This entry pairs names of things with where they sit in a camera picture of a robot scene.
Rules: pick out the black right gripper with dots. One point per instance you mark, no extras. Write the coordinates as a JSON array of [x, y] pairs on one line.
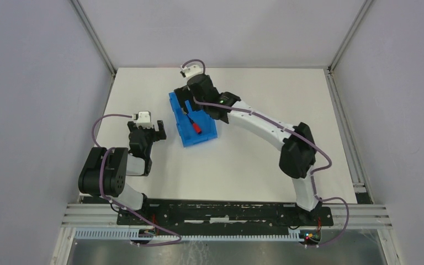
[[184, 93]]

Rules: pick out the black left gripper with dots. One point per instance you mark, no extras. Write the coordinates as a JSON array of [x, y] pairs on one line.
[[157, 135]]

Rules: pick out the red handled screwdriver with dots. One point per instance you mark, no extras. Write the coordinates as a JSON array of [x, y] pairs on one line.
[[195, 126]]

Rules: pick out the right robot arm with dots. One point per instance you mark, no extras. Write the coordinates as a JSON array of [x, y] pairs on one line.
[[295, 143]]

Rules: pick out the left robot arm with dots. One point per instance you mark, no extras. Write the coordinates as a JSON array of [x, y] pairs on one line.
[[104, 172]]

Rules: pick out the blue plastic bin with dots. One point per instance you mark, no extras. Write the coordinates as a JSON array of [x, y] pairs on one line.
[[186, 132]]

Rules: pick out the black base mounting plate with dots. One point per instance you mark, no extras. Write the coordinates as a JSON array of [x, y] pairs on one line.
[[213, 218]]

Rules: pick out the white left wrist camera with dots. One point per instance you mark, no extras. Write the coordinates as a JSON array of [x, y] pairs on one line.
[[143, 120]]

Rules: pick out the aluminium front rail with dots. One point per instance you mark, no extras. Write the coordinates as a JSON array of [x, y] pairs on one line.
[[332, 216]]

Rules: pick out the aluminium frame rail left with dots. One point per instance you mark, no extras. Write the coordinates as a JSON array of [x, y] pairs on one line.
[[92, 34]]

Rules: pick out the aluminium frame rail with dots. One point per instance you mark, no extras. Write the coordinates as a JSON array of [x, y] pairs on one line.
[[92, 34], [358, 176]]

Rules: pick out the white slotted cable duct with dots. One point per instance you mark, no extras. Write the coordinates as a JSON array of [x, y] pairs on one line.
[[136, 235]]

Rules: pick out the aluminium frame rail right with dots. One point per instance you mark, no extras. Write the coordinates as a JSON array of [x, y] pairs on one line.
[[358, 176]]

